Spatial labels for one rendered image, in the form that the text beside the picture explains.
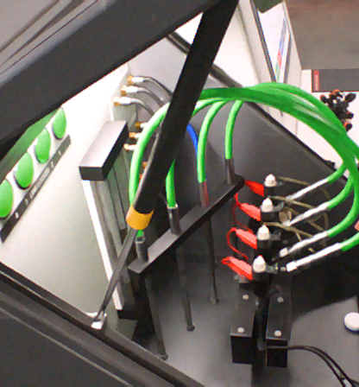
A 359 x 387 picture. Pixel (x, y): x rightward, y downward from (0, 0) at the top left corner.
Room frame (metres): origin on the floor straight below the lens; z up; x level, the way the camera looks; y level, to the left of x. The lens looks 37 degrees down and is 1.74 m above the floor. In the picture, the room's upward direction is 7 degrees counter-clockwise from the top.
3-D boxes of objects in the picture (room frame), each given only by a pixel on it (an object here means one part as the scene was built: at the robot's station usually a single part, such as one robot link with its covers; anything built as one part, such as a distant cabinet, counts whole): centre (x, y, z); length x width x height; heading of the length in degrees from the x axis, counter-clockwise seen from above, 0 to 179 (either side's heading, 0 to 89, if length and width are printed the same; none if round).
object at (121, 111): (0.96, 0.09, 1.20); 0.13 x 0.03 x 0.31; 165
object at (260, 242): (0.73, -0.13, 1.00); 0.05 x 0.03 x 0.21; 75
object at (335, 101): (1.33, -0.43, 1.01); 0.23 x 0.11 x 0.06; 165
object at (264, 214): (0.81, -0.15, 1.00); 0.05 x 0.03 x 0.21; 75
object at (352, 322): (0.73, -0.30, 0.84); 0.04 x 0.04 x 0.01
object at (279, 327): (0.77, -0.13, 0.91); 0.34 x 0.10 x 0.15; 165
